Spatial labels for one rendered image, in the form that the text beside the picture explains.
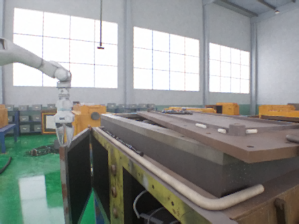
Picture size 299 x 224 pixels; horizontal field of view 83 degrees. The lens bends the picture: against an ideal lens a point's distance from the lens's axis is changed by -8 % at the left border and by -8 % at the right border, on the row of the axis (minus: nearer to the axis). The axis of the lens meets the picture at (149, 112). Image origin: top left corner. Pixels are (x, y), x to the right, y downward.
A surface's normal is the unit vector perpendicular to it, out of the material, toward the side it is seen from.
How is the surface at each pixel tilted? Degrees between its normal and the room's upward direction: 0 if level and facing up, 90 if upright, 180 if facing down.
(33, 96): 90
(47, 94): 90
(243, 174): 90
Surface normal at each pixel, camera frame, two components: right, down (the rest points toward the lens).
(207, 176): -0.90, 0.03
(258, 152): 0.22, 0.06
